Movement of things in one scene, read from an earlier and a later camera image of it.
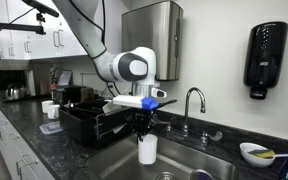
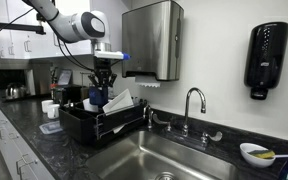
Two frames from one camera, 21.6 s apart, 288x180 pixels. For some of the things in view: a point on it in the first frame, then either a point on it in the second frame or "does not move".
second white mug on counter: x=53 y=111 does not move
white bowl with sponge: x=255 y=154 does not move
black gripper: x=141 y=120 → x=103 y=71
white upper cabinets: x=61 y=40 does not move
